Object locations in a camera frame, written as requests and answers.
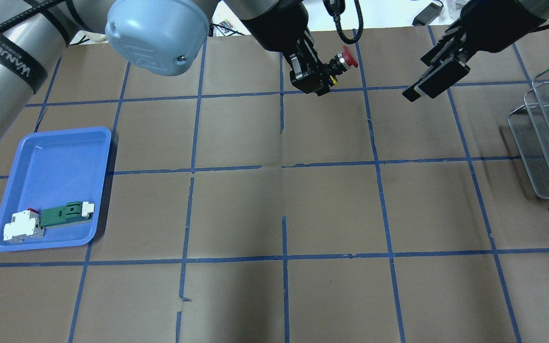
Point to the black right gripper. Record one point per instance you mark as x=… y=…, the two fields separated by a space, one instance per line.
x=498 y=29

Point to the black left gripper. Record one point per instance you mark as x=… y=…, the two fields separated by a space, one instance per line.
x=276 y=29

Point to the red emergency stop button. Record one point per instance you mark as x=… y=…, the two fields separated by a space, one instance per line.
x=341 y=62

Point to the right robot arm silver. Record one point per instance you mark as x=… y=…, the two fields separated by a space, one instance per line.
x=483 y=25

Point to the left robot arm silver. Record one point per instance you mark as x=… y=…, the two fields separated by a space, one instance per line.
x=162 y=36

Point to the black power adapter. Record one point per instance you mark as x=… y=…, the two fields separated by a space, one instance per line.
x=429 y=13

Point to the green terminal block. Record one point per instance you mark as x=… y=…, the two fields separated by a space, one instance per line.
x=70 y=213

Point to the blue plastic tray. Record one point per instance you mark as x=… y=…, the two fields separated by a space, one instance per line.
x=50 y=169

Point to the white circuit breaker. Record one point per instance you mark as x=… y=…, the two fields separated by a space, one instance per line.
x=23 y=225

